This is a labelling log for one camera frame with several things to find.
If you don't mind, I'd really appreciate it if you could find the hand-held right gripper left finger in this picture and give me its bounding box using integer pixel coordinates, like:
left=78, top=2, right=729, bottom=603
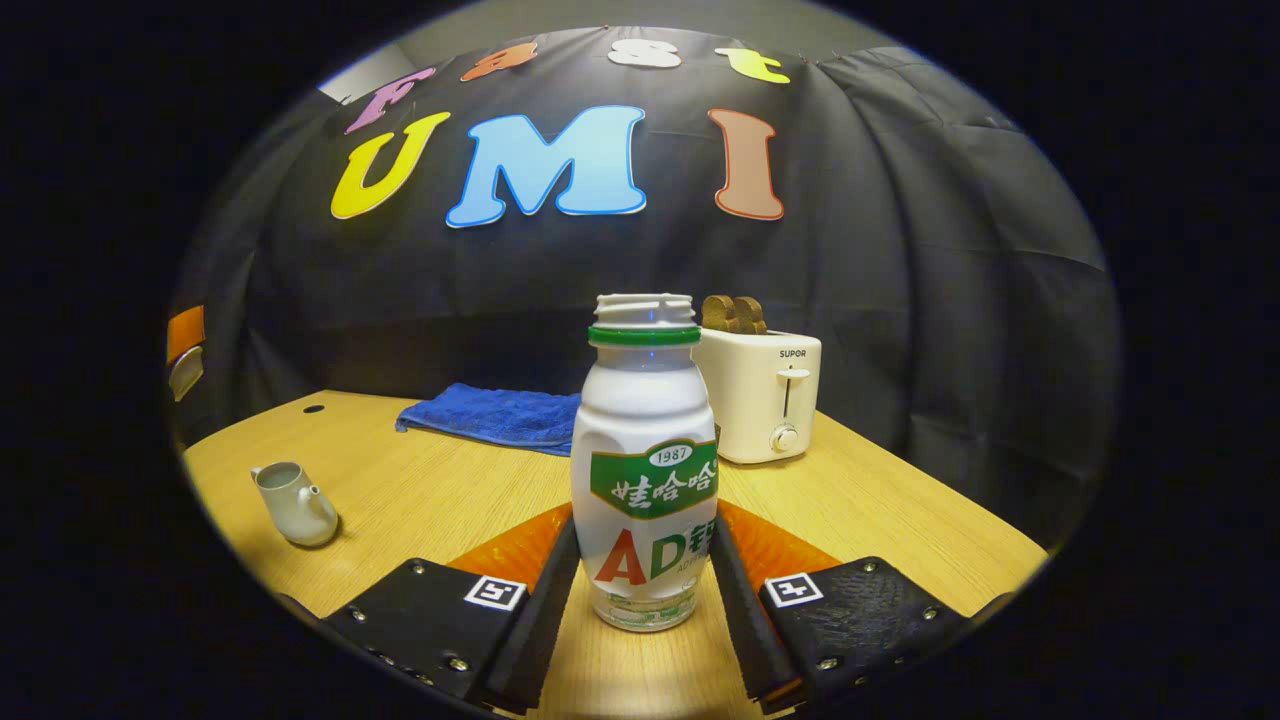
left=320, top=503, right=581, bottom=716

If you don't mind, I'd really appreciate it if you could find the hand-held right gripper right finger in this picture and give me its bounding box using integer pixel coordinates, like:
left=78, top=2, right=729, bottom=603
left=708, top=500, right=971, bottom=716

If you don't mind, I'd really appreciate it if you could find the white water bottle green label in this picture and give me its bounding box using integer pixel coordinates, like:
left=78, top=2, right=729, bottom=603
left=570, top=293, right=721, bottom=633

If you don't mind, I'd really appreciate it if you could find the blue folded towel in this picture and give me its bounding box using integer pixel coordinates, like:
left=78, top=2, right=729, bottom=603
left=395, top=383, right=583, bottom=458

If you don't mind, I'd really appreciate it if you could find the white toaster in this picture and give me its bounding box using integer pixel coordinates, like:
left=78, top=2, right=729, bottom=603
left=693, top=327, right=823, bottom=465

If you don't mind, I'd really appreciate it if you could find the black backdrop cloth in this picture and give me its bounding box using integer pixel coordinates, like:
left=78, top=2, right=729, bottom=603
left=170, top=25, right=1121, bottom=551

